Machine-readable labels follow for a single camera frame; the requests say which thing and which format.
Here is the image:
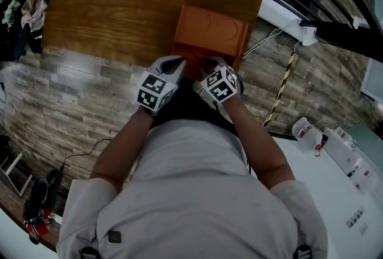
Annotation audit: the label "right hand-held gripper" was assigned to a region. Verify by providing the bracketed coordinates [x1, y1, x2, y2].
[193, 56, 244, 106]

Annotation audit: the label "white power strip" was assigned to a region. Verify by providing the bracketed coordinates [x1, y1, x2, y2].
[296, 19, 318, 47]

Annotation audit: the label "black floor cable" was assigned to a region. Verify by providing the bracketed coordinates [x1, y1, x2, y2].
[59, 137, 114, 172]

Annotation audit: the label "person's black trousers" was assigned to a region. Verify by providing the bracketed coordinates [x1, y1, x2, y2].
[151, 77, 241, 136]

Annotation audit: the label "clear plastic bottle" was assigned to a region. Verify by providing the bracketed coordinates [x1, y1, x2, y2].
[291, 116, 327, 157]

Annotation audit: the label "person's right forearm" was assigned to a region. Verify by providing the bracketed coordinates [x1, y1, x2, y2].
[221, 95, 296, 193]

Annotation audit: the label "white cable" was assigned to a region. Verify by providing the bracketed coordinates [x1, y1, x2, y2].
[242, 19, 301, 59]

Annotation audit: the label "orange container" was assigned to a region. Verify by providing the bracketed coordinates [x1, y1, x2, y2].
[169, 4, 250, 71]

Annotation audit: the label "white wall adapter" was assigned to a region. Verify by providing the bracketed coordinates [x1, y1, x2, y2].
[351, 14, 364, 30]

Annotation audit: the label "person's left forearm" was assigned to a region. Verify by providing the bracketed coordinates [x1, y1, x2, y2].
[89, 105, 156, 193]

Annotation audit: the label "yellow black striped strip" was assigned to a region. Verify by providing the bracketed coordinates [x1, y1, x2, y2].
[262, 52, 297, 127]

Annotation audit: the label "red cloth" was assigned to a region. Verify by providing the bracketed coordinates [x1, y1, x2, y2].
[23, 208, 51, 237]

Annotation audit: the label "beige cloth pile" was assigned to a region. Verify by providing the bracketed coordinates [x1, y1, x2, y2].
[20, 0, 49, 32]

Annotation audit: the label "person's white shirt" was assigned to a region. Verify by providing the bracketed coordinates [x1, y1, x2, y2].
[56, 119, 330, 259]

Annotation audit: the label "white metal frame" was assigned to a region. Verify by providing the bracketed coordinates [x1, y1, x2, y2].
[0, 151, 34, 197]

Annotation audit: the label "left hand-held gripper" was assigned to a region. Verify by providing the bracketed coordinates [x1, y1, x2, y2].
[136, 55, 187, 117]

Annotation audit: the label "thin black screwdriver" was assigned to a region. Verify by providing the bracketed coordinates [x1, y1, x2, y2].
[189, 51, 207, 65]

